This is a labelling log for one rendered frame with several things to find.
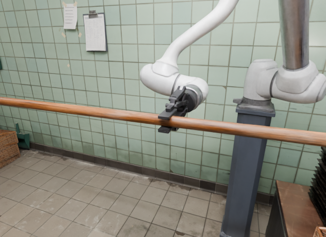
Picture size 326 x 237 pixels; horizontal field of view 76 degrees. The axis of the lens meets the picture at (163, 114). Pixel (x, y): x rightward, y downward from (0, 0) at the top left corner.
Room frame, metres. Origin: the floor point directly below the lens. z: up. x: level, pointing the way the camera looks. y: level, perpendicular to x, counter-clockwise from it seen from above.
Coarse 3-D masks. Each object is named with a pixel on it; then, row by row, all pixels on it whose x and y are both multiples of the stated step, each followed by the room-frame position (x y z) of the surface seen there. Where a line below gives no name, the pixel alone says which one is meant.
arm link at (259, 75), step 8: (256, 64) 1.16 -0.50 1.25; (264, 64) 1.13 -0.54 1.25; (272, 64) 1.12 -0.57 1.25; (248, 72) 1.18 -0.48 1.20; (256, 72) 1.13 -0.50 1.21; (264, 72) 1.11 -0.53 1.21; (272, 72) 1.09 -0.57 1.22; (248, 80) 1.16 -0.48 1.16; (256, 80) 1.13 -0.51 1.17; (264, 80) 1.09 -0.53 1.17; (248, 88) 1.16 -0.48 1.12; (256, 88) 1.12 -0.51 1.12; (264, 88) 1.09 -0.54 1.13; (248, 96) 1.15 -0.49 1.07; (256, 96) 1.12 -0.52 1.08; (264, 96) 1.10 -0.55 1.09
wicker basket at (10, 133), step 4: (0, 132) 2.30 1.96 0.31; (4, 132) 2.29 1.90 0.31; (8, 132) 2.28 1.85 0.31; (12, 132) 2.22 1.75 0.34; (0, 136) 2.08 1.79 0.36; (8, 136) 2.16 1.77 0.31; (12, 136) 2.20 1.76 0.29; (16, 136) 2.25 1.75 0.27; (0, 140) 2.07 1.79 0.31; (4, 140) 2.11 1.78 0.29; (8, 140) 2.15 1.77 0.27; (16, 140) 2.25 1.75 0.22; (0, 144) 2.05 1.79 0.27; (0, 148) 2.04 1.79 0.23
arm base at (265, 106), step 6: (234, 102) 1.23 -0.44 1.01; (240, 102) 1.21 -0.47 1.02; (246, 102) 1.16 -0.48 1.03; (252, 102) 1.13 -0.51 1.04; (258, 102) 1.12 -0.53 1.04; (264, 102) 1.12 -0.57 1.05; (270, 102) 1.14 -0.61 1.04; (240, 108) 1.14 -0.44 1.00; (246, 108) 1.13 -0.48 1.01; (252, 108) 1.12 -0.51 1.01; (258, 108) 1.11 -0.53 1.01; (264, 108) 1.10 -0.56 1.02; (270, 108) 1.10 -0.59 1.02
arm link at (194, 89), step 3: (186, 87) 0.72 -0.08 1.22; (189, 87) 0.72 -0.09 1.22; (192, 87) 0.73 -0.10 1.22; (195, 87) 0.74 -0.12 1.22; (198, 87) 0.76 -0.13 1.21; (192, 90) 0.71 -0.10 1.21; (195, 90) 0.71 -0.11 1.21; (198, 90) 0.73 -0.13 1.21; (195, 93) 0.71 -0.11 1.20; (198, 93) 0.72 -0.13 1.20; (201, 93) 0.74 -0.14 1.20; (198, 96) 0.71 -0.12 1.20; (201, 96) 0.74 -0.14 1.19; (198, 99) 0.71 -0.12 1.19; (201, 99) 0.74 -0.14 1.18; (198, 102) 0.71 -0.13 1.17; (195, 108) 0.71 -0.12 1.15
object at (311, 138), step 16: (64, 112) 0.63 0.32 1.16; (80, 112) 0.60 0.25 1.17; (96, 112) 0.58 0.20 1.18; (112, 112) 0.57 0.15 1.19; (128, 112) 0.56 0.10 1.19; (192, 128) 0.48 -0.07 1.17; (208, 128) 0.47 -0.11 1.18; (224, 128) 0.46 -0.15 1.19; (240, 128) 0.45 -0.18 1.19; (256, 128) 0.44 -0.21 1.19; (272, 128) 0.43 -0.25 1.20; (320, 144) 0.39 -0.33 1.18
